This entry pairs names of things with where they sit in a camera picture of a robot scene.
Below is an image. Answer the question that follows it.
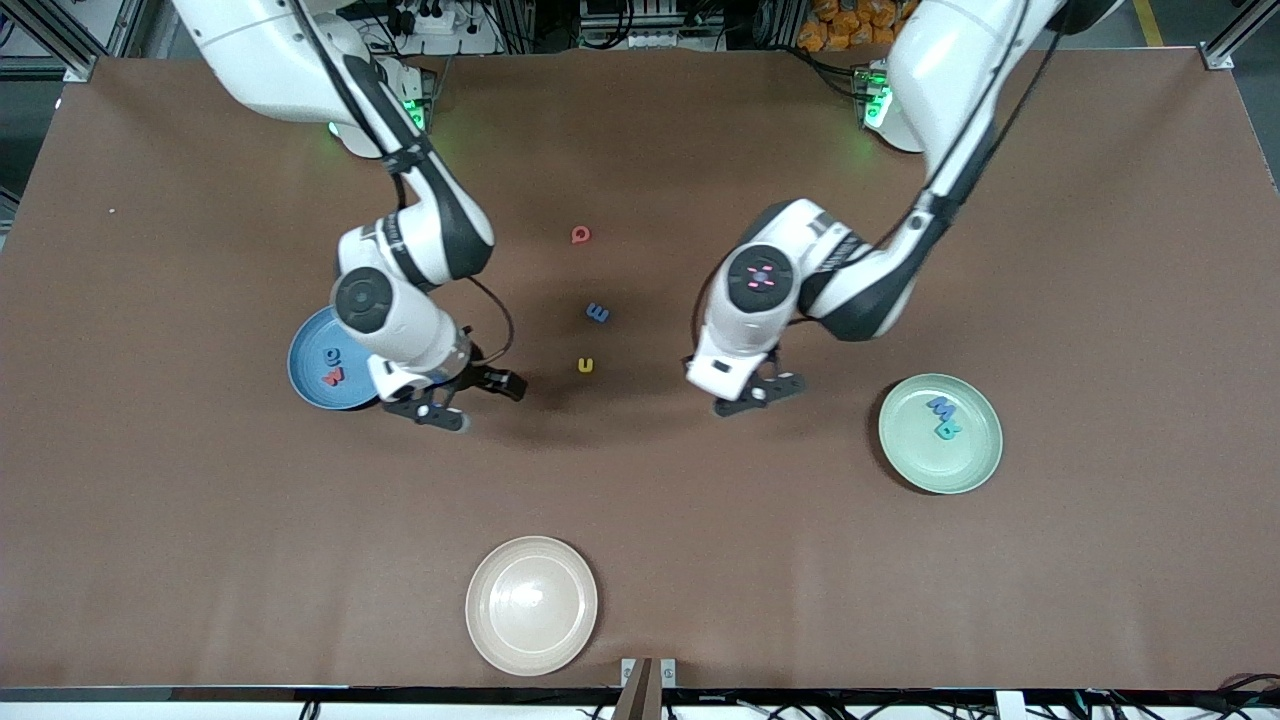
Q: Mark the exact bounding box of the blue plate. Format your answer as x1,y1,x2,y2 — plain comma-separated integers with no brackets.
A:
287,305,381,411

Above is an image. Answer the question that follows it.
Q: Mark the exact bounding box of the mint green plate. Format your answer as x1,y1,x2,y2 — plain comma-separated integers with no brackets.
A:
878,373,1004,496

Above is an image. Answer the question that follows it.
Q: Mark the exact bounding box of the beige plate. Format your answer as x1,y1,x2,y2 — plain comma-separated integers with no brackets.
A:
465,536,600,677

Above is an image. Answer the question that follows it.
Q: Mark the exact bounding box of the white power strip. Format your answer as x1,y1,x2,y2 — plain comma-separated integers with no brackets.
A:
385,0,501,56

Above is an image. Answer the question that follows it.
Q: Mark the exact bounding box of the orange toy pile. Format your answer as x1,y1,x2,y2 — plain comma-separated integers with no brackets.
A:
797,0,906,53

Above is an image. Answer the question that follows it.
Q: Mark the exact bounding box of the metal equipment rack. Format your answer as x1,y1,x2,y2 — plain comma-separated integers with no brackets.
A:
578,0,726,51

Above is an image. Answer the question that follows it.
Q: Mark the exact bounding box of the black base cable bundle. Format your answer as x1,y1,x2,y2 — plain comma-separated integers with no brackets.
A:
785,45,866,103

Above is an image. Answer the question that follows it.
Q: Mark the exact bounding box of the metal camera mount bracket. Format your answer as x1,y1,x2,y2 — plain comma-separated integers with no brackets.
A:
620,657,677,720

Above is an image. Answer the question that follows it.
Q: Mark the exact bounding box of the table edge rail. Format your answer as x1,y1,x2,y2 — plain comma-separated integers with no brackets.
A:
0,686,1280,720

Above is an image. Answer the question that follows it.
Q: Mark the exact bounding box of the aluminium frame post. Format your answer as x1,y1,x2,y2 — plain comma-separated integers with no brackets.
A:
1200,0,1280,71
0,0,131,83

